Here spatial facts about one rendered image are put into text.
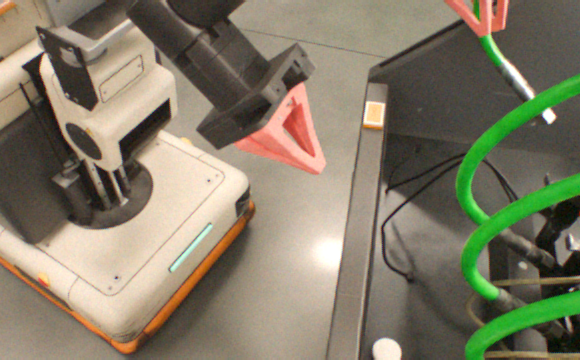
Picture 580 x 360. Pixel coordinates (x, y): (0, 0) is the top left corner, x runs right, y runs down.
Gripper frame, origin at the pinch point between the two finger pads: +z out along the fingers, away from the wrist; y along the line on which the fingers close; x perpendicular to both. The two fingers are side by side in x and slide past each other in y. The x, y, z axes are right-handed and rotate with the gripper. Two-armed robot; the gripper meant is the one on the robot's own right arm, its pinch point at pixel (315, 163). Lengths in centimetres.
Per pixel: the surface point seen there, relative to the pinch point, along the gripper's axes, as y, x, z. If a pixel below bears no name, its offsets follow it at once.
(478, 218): 4.5, 7.0, 16.8
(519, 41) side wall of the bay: 0, 48, 20
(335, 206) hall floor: -102, 82, 68
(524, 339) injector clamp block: 0.9, 4.2, 34.2
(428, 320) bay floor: -16.7, 9.7, 37.5
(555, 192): 17.2, -0.4, 8.9
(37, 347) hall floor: -146, -5, 23
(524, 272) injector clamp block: -0.1, 13.0, 33.1
